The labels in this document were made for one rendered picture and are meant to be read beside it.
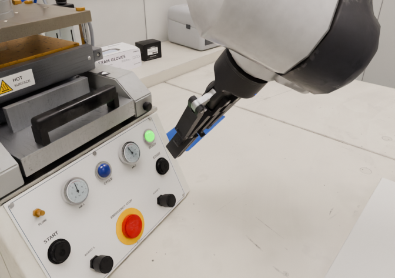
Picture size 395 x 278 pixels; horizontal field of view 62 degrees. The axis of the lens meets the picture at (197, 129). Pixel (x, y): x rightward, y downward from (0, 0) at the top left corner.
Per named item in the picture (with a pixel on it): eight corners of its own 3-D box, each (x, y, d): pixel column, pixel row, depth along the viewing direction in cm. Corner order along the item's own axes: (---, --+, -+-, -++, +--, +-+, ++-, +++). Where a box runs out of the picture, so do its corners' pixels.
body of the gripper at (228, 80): (249, 39, 49) (216, 80, 55) (214, 44, 43) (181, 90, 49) (282, 76, 47) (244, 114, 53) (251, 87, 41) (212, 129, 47)
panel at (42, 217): (69, 315, 47) (2, 204, 42) (186, 195, 69) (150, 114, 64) (76, 318, 46) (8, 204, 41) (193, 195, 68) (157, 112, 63)
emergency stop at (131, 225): (124, 243, 56) (114, 223, 55) (140, 227, 59) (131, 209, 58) (131, 243, 55) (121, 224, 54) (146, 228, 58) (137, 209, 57)
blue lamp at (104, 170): (98, 180, 54) (91, 168, 53) (109, 173, 56) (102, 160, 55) (104, 180, 53) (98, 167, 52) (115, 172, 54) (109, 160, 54)
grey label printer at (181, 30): (166, 42, 160) (164, 4, 152) (196, 35, 172) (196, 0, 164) (202, 53, 144) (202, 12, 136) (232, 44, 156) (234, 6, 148)
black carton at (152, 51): (136, 58, 138) (134, 42, 134) (153, 54, 143) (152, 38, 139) (144, 62, 134) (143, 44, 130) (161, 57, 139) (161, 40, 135)
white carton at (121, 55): (72, 73, 121) (68, 53, 118) (123, 59, 136) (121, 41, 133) (90, 81, 114) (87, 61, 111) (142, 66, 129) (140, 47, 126)
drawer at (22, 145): (-75, 127, 58) (-95, 85, 54) (35, 86, 74) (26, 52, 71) (27, 182, 45) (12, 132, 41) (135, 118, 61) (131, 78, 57)
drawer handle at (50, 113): (34, 143, 46) (27, 117, 44) (111, 104, 57) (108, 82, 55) (43, 147, 45) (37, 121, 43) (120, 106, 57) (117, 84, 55)
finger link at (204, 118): (233, 99, 48) (227, 101, 47) (194, 141, 55) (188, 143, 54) (216, 79, 49) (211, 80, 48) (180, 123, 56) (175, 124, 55)
